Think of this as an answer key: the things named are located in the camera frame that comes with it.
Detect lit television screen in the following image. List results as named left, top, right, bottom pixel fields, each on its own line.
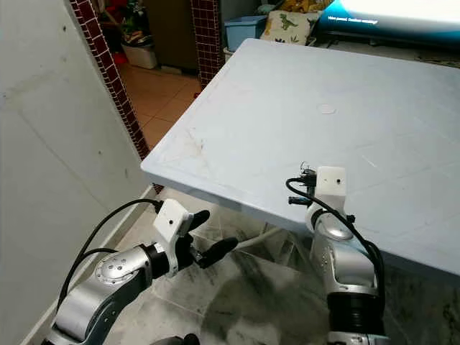
left=316, top=0, right=460, bottom=42

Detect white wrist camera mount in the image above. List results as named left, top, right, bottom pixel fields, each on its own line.
left=315, top=166, right=347, bottom=209
left=152, top=199, right=195, bottom=259

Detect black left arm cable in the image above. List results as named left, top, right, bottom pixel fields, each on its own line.
left=68, top=199, right=165, bottom=317

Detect light blue plastic table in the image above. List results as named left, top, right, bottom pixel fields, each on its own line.
left=140, top=37, right=460, bottom=281

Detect red mosaic tile wall edge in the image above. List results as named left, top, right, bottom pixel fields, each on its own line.
left=68, top=0, right=165, bottom=195

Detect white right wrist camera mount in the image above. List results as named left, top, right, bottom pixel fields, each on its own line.
left=315, top=166, right=347, bottom=209

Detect red mosaic tile pillar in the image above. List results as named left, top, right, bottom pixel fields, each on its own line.
left=190, top=0, right=222, bottom=91

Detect blue plastic storage bin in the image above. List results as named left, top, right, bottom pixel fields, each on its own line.
left=223, top=16, right=268, bottom=51

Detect brown wooden door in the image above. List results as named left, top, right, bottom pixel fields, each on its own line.
left=151, top=0, right=196, bottom=71

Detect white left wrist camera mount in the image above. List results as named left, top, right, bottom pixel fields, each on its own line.
left=152, top=199, right=195, bottom=259

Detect white dinosaur print cushion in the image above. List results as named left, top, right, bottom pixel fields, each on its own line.
left=267, top=10, right=318, bottom=45

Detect green potted plant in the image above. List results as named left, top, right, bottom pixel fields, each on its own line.
left=101, top=0, right=155, bottom=70

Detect black robot leg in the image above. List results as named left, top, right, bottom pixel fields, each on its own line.
left=151, top=333, right=201, bottom=345

